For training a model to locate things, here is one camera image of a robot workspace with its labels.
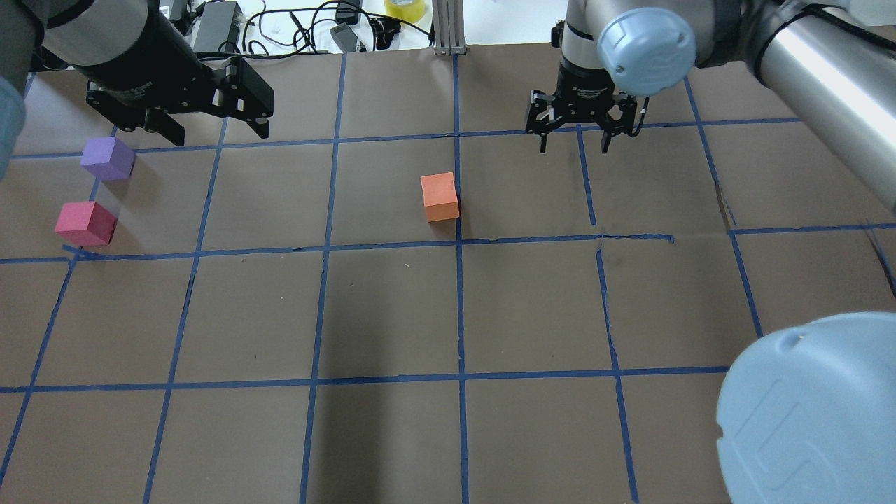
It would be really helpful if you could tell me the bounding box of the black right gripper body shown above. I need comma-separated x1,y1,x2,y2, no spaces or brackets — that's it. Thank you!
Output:
525,66,639,137

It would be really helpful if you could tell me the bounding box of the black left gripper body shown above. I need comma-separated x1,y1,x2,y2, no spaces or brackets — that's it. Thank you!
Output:
85,10,274,131

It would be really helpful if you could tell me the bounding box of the purple foam cube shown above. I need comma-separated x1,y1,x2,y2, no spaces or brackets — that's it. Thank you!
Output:
80,135,137,181

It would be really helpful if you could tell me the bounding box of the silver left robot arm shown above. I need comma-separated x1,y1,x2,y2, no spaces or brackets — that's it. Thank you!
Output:
2,1,274,169

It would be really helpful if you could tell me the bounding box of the aluminium frame post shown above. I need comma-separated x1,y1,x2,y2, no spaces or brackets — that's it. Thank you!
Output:
431,0,468,57

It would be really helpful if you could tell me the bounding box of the pink foam cube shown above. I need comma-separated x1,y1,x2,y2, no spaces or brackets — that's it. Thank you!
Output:
55,201,118,248

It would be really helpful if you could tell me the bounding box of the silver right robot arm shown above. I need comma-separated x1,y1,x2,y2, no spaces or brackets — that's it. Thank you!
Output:
525,1,894,503

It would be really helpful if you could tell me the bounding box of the orange foam cube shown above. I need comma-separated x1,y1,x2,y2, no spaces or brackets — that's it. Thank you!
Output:
420,172,461,223

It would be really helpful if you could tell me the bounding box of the yellow tape roll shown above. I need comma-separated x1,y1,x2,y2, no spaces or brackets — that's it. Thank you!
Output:
383,0,427,24

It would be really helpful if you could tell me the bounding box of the black power brick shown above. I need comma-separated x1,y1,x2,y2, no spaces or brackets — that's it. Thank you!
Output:
192,1,242,53

